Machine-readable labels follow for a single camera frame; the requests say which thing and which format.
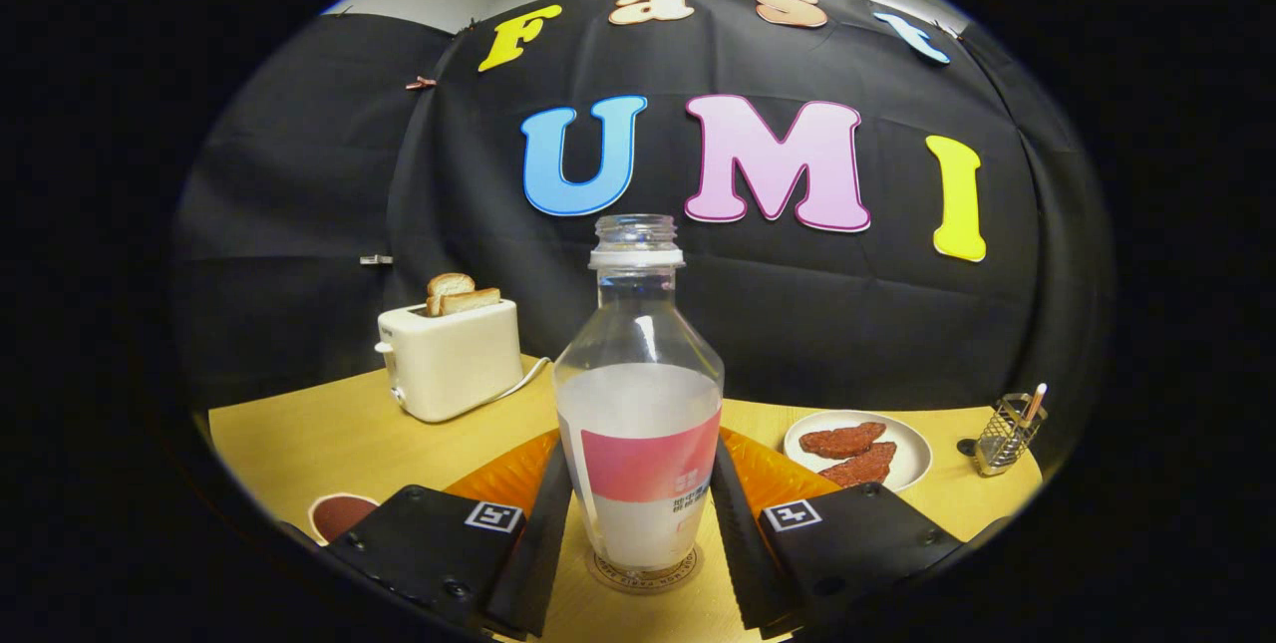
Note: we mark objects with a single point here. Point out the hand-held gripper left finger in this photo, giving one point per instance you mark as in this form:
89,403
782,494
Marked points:
533,563

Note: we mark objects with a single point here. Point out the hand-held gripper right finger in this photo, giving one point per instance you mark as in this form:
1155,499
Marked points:
743,563

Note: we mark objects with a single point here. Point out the round cork coaster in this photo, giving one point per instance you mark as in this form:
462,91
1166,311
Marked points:
643,583

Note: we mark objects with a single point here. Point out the clear juice bottle red label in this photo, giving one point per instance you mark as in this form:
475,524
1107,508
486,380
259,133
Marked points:
638,404

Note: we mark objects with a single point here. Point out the red meat patty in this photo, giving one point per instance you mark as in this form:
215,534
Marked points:
862,469
842,439

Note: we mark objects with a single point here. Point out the white plate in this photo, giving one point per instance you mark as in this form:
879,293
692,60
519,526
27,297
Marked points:
909,454

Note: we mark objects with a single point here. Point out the cream toaster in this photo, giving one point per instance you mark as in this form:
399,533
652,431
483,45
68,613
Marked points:
454,364

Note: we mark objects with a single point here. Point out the wooden table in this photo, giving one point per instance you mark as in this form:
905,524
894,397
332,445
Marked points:
329,444

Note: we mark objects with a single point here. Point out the toast slice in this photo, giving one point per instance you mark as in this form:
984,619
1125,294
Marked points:
449,284
474,301

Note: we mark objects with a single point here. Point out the silver clip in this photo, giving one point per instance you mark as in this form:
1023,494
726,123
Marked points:
376,260

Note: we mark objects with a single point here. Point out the pink clip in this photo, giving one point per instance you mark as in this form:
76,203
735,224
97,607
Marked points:
420,83

